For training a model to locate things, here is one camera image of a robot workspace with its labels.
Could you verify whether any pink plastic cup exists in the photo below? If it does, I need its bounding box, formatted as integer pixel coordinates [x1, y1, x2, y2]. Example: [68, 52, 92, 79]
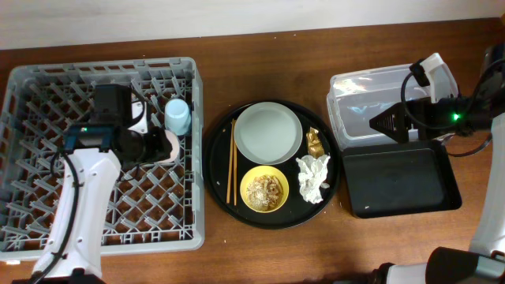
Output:
[163, 130, 180, 163]

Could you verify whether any left wooden chopstick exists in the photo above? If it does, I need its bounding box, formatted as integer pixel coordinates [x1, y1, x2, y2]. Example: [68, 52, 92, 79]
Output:
[226, 118, 235, 204]

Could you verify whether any gold foil wrapper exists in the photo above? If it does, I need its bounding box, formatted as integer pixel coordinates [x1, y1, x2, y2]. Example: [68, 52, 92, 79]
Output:
[305, 127, 324, 159]

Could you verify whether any grey dishwasher rack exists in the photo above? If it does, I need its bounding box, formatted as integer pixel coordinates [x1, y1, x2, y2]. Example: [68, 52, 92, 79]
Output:
[1, 57, 204, 262]

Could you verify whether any round black tray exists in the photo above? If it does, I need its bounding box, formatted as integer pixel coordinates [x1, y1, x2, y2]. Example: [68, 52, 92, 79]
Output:
[202, 100, 342, 230]

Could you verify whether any right wooden chopstick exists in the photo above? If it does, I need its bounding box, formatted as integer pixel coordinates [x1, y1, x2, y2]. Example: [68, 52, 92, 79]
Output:
[232, 120, 238, 206]

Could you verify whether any white napkin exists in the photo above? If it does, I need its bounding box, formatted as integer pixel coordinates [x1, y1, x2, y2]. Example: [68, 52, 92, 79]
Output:
[296, 155, 331, 204]

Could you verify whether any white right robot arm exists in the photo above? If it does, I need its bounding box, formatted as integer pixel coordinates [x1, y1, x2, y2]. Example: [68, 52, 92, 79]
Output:
[369, 43, 504, 283]

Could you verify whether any yellow bowl with food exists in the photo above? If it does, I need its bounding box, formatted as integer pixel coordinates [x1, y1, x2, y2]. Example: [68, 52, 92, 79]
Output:
[240, 166, 290, 213]

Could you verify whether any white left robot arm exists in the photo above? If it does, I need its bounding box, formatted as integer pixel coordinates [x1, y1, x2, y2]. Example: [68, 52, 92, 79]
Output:
[27, 84, 180, 283]

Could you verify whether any clear plastic bin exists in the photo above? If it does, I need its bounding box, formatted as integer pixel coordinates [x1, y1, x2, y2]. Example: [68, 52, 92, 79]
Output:
[327, 64, 410, 150]

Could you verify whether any black rectangular tray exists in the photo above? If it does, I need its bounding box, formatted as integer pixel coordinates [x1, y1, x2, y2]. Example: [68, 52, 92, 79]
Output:
[342, 140, 462, 219]

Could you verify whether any pale grey round plate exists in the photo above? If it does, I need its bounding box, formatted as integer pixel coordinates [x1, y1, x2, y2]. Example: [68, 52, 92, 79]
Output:
[234, 102, 303, 165]

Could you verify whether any wooden chopstick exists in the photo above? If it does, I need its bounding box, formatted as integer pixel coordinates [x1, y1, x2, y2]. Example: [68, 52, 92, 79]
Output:
[232, 120, 238, 206]
[226, 118, 235, 204]

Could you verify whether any light blue plastic cup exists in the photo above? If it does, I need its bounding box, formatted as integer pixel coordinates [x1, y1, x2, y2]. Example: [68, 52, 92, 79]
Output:
[164, 99, 191, 136]

